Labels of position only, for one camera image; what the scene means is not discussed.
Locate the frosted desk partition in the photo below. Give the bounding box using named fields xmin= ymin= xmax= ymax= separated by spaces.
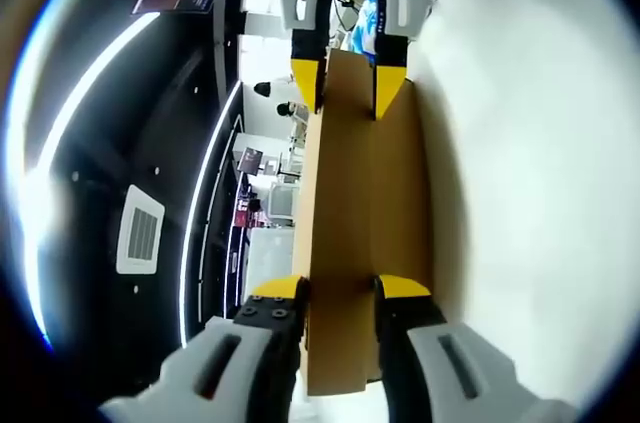
xmin=247 ymin=227 xmax=301 ymax=304

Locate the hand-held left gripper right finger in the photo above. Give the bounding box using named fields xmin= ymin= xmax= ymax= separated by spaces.
xmin=372 ymin=272 xmax=576 ymax=423

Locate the small dark hanging monitor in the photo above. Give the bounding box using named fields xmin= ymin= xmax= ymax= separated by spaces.
xmin=238 ymin=146 xmax=264 ymax=174

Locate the white ceiling light strip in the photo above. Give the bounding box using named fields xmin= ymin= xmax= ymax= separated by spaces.
xmin=179 ymin=82 xmax=244 ymax=344
xmin=9 ymin=12 xmax=161 ymax=354

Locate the ceiling air vent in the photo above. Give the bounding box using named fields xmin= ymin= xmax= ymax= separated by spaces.
xmin=115 ymin=184 xmax=166 ymax=276

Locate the L'Oreal Men Expert box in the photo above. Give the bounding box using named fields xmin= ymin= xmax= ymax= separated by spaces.
xmin=349 ymin=0 xmax=381 ymax=57

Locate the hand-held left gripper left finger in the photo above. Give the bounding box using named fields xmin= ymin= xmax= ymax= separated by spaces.
xmin=99 ymin=275 xmax=311 ymax=423

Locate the brown cardboard shoe box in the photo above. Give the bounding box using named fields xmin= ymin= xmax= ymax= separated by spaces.
xmin=292 ymin=47 xmax=434 ymax=397

